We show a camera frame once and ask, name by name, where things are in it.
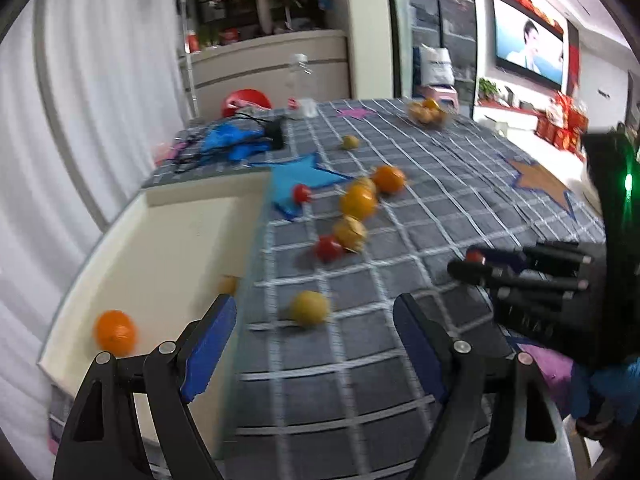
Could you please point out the person's right hand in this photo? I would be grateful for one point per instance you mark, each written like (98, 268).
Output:
(610, 385)

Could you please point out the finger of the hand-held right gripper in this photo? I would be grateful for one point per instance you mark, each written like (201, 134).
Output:
(475, 274)
(505, 257)

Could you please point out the glass display cabinet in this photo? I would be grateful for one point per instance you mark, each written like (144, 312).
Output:
(445, 15)

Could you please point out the pink stool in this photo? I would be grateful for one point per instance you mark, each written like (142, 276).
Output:
(442, 95)

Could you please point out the wrinkled yellow citrus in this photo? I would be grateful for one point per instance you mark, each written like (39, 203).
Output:
(350, 232)

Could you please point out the clear bowl of citrus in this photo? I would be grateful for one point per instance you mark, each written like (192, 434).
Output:
(427, 112)

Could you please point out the red gift boxes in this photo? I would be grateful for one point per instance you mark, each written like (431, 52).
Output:
(560, 127)

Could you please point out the red wall decoration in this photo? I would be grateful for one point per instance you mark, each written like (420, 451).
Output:
(525, 2)

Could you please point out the white foam tray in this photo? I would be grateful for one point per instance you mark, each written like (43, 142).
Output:
(165, 260)

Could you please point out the wall television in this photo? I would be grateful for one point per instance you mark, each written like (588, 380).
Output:
(525, 40)

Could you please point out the cream cabinet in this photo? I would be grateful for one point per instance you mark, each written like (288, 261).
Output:
(260, 65)

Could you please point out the pink cup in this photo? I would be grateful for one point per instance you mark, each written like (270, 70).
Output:
(161, 152)

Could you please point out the white paper bag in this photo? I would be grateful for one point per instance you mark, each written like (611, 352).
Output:
(437, 65)

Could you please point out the small green-yellow citrus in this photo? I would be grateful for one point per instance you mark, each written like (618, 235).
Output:
(350, 141)

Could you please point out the cluttered wall shelf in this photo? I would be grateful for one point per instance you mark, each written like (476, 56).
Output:
(260, 5)

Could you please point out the grey checked tablecloth with stars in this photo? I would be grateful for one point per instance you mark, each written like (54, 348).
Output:
(435, 210)

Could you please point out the green potted plant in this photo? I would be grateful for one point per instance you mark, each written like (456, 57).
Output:
(487, 89)

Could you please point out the blue disposable gloves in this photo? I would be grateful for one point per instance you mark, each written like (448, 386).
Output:
(227, 139)

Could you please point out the black power adapter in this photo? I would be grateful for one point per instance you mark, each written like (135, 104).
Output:
(275, 130)

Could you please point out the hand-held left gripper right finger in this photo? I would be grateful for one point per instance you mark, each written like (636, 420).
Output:
(417, 340)

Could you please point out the clear plastic water bottle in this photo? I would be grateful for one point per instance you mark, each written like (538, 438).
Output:
(299, 85)

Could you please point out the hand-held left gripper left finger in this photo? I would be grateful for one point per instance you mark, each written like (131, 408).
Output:
(212, 340)

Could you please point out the orange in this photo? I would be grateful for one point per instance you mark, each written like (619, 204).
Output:
(389, 179)
(115, 332)
(358, 203)

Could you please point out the red ball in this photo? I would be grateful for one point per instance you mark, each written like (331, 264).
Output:
(245, 100)

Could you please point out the round yellow citrus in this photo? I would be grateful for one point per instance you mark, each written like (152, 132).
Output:
(310, 308)

